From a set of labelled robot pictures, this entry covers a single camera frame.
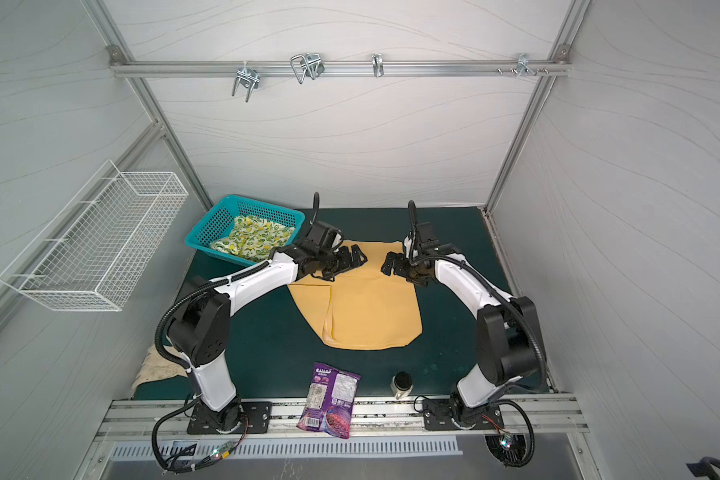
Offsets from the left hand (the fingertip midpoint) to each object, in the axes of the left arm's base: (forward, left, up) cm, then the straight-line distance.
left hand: (363, 259), depth 89 cm
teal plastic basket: (+22, +55, -9) cm, 60 cm away
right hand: (0, -11, -2) cm, 11 cm away
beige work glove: (-28, +57, -13) cm, 65 cm away
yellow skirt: (-10, 0, -12) cm, 16 cm away
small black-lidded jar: (-34, -10, -4) cm, 35 cm away
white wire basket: (-11, +62, +18) cm, 65 cm away
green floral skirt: (+15, +40, -9) cm, 44 cm away
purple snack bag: (-36, +7, -10) cm, 39 cm away
